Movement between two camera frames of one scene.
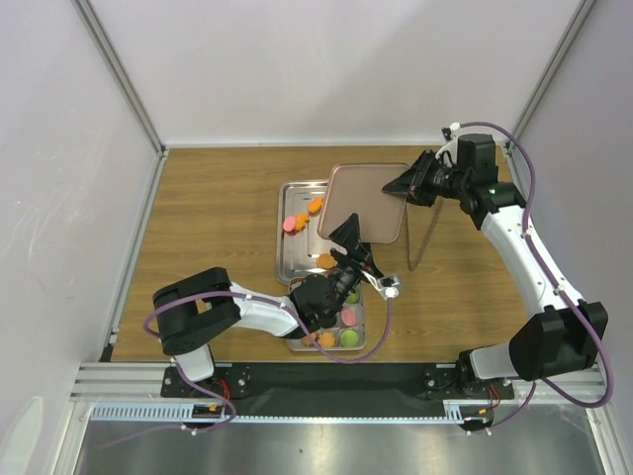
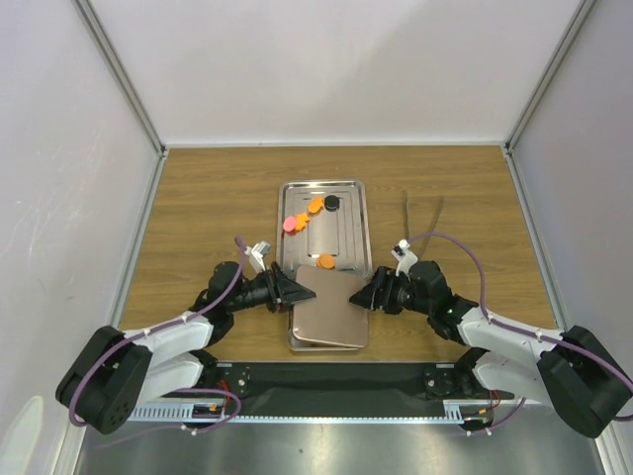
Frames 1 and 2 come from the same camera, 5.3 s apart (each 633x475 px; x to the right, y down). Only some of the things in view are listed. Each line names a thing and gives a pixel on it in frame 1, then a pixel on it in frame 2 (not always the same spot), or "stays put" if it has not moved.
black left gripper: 348,237 to 282,290
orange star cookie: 301,220 stays put
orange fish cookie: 316,205 stays put
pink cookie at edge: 289,224 stays put
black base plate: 336,391 stays put
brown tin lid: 357,188 to 331,317
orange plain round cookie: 325,261 stays put
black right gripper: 413,187 to 371,297
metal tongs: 411,264 stays put
